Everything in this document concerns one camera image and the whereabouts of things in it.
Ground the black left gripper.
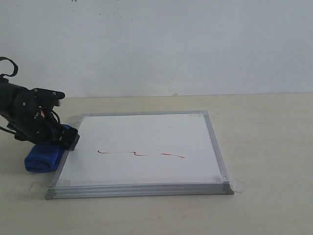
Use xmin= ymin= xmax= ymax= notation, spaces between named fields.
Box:
xmin=7 ymin=95 xmax=79 ymax=151

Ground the blue cloth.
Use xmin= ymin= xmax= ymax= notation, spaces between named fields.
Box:
xmin=24 ymin=124 xmax=71 ymax=173

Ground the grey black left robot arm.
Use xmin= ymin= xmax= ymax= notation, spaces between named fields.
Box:
xmin=0 ymin=77 xmax=80 ymax=151

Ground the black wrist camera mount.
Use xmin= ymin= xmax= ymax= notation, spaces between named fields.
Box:
xmin=31 ymin=88 xmax=65 ymax=110

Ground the white board aluminium frame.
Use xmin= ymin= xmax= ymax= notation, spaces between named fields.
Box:
xmin=45 ymin=111 xmax=234 ymax=200

